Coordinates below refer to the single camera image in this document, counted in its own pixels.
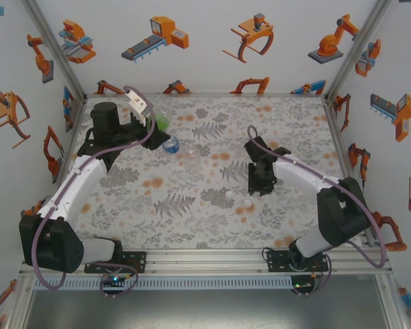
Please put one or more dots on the green label plastic bottle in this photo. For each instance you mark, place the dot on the green label plastic bottle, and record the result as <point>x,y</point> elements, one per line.
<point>161,121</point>

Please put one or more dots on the clear plastic bottle blue label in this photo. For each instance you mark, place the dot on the clear plastic bottle blue label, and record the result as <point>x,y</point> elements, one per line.
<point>192,161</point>

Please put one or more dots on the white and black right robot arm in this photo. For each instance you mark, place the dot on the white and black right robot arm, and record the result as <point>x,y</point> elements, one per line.
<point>305,171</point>

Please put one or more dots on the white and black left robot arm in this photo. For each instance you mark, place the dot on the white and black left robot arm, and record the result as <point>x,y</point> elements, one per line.
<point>78,185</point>

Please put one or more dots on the small controller board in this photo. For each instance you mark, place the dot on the small controller board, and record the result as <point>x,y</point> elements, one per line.
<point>303,283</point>
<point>113,279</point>

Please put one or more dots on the grey metal panel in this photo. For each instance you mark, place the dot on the grey metal panel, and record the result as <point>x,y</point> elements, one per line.
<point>205,312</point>

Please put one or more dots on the aluminium table side rail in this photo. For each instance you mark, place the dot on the aluminium table side rail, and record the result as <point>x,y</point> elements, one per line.
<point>73,130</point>
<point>339,144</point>

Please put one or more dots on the thin aluminium frame rail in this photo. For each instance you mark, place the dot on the thin aluminium frame rail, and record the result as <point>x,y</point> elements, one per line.
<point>205,95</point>

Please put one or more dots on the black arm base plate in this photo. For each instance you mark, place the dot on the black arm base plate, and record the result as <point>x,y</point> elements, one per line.
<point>277,261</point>
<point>137,262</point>

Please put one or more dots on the wide aluminium frame rail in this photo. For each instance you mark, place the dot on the wide aluminium frame rail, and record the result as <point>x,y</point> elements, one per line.
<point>205,260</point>

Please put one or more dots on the aluminium frame post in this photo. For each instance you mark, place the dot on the aluminium frame post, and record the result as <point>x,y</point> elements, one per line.
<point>357,51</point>
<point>58,51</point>

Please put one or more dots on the aluminium frame leg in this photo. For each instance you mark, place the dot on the aluminium frame leg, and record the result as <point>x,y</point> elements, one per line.
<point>20,301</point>
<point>392,301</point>

